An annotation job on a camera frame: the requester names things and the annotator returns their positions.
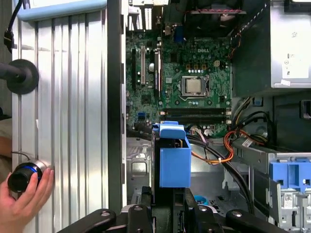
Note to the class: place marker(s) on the blue SATA port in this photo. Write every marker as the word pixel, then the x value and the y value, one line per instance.
pixel 141 116

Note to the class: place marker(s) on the black open PC case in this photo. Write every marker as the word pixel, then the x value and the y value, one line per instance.
pixel 115 121

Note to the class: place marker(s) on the metal disk bay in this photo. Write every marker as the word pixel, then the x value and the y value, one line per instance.
pixel 138 170

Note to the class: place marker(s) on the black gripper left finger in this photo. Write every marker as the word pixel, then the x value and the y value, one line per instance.
pixel 136 218

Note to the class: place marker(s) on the CPU socket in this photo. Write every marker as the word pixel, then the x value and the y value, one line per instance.
pixel 184 85

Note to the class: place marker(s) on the black round stand foot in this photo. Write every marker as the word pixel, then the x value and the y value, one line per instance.
pixel 24 75

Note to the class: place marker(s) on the black case fan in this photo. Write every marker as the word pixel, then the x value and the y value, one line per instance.
pixel 206 21

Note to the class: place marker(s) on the person's hand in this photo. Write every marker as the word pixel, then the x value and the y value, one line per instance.
pixel 22 208

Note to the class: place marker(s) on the seated person's trunk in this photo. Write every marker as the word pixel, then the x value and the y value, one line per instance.
pixel 5 126

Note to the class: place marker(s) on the grey metal drive cage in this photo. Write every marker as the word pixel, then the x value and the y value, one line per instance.
pixel 257 155

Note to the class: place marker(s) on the hard disk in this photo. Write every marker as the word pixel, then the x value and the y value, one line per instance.
pixel 175 167

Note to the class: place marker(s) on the blue plastic drive latch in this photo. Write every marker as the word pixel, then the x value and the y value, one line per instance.
pixel 279 170

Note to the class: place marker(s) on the green motherboard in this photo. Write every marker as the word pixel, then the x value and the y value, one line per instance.
pixel 213 80

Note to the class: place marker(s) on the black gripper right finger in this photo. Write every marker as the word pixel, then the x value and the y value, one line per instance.
pixel 184 213

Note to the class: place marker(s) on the black RAM slot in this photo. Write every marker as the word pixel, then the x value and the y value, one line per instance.
pixel 206 120
pixel 194 112

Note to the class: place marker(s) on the blue board connector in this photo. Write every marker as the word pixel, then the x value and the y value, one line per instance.
pixel 179 34

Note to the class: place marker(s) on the grey power supply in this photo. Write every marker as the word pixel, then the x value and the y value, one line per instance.
pixel 286 48

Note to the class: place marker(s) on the black expansion slot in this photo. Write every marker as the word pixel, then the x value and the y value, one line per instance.
pixel 133 70

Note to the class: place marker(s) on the silver CPU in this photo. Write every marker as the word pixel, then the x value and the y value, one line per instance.
pixel 195 85

